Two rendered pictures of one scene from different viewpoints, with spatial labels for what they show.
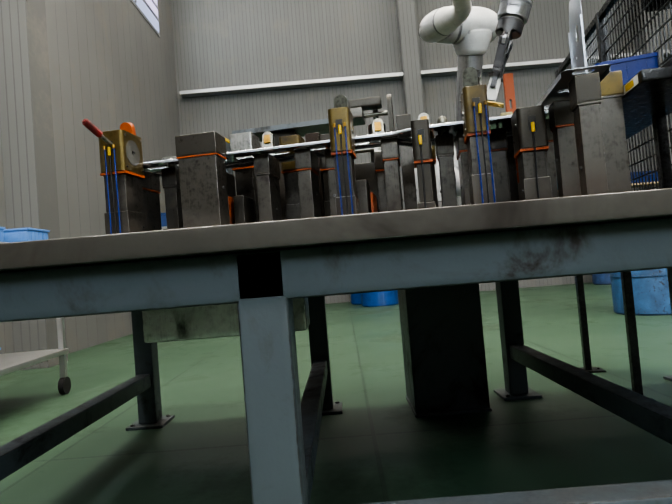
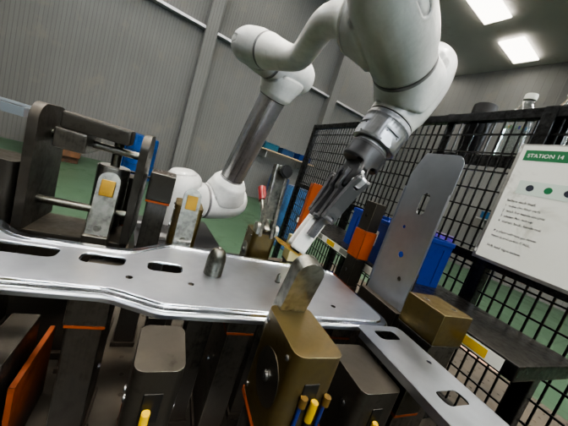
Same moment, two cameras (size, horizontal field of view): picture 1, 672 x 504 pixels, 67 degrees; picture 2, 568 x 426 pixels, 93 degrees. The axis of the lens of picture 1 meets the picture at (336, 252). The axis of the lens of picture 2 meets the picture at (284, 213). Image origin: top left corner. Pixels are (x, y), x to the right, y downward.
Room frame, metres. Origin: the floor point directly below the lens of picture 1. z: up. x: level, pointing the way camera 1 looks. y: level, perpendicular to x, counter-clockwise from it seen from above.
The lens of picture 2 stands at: (1.10, -0.17, 1.21)
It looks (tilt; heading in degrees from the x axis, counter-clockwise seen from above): 9 degrees down; 326
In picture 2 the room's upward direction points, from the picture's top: 18 degrees clockwise
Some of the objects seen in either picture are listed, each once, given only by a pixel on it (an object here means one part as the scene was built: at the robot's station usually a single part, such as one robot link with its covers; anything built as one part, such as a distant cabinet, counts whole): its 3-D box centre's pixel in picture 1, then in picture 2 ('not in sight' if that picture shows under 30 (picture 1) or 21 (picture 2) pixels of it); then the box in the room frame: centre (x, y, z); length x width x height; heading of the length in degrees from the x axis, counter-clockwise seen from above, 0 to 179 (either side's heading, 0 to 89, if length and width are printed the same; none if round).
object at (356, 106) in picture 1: (371, 171); (81, 237); (1.75, -0.14, 0.94); 0.18 x 0.13 x 0.49; 81
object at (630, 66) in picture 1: (618, 95); (390, 242); (1.60, -0.93, 1.09); 0.30 x 0.17 x 0.13; 161
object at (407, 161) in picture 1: (408, 177); (143, 259); (1.74, -0.27, 0.91); 0.07 x 0.05 x 0.42; 171
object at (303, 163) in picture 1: (310, 198); not in sight; (1.58, 0.07, 0.84); 0.12 x 0.05 x 0.29; 171
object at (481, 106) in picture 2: not in sight; (475, 133); (1.60, -1.14, 1.52); 0.07 x 0.07 x 0.18
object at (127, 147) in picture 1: (121, 196); not in sight; (1.47, 0.60, 0.88); 0.14 x 0.09 x 0.36; 171
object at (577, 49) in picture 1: (577, 54); (410, 229); (1.44, -0.73, 1.17); 0.12 x 0.01 x 0.34; 171
